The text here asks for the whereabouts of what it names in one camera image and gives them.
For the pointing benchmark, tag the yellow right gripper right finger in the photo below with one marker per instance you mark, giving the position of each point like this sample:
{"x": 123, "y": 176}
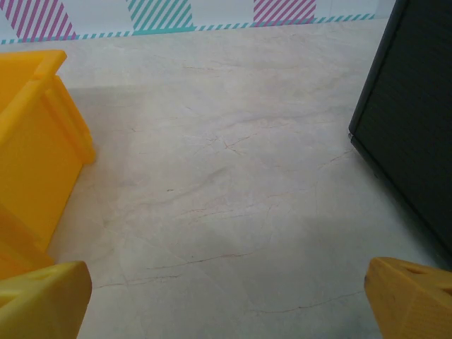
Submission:
{"x": 413, "y": 303}

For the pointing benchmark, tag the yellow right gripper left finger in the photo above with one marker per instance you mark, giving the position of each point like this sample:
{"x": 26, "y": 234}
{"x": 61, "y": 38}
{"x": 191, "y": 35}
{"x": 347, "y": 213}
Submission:
{"x": 42, "y": 303}

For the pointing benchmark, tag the yellow plastic bin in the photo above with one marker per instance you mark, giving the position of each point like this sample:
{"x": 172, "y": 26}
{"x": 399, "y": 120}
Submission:
{"x": 31, "y": 159}

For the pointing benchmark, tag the black hard case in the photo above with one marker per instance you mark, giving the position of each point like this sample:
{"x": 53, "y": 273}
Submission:
{"x": 409, "y": 106}

